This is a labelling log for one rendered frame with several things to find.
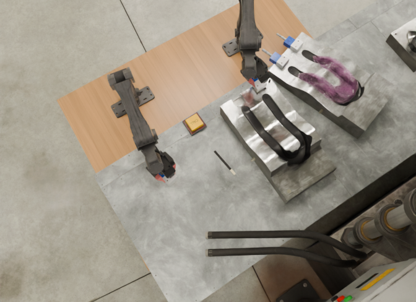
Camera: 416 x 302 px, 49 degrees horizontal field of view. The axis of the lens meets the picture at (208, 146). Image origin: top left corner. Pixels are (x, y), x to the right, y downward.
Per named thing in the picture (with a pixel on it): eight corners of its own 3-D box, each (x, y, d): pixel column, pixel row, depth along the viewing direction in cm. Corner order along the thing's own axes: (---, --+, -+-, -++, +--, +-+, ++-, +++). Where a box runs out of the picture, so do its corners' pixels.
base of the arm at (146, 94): (153, 90, 205) (145, 78, 207) (113, 112, 202) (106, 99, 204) (155, 98, 212) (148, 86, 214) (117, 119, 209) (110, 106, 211)
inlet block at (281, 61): (259, 56, 214) (259, 50, 209) (265, 48, 215) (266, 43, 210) (281, 72, 211) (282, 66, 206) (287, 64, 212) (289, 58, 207)
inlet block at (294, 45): (272, 40, 217) (273, 34, 211) (278, 33, 218) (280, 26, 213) (294, 56, 214) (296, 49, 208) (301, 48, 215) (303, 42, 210)
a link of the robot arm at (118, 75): (139, 100, 203) (131, 80, 171) (125, 106, 202) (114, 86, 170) (134, 88, 203) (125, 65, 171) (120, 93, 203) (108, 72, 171)
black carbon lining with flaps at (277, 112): (239, 111, 201) (239, 103, 192) (268, 92, 204) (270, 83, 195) (286, 175, 191) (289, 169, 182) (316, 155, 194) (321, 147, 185)
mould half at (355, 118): (267, 75, 214) (269, 64, 203) (299, 38, 220) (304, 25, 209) (357, 139, 203) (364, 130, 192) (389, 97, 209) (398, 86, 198)
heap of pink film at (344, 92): (293, 79, 206) (296, 70, 199) (316, 52, 210) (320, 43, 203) (342, 112, 201) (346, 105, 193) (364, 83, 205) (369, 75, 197)
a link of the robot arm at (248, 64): (260, 78, 180) (263, 56, 170) (239, 78, 180) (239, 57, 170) (259, 56, 186) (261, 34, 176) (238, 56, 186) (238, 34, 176)
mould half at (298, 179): (220, 114, 208) (220, 101, 196) (266, 85, 212) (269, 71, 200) (285, 204, 195) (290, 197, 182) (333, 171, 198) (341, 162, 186)
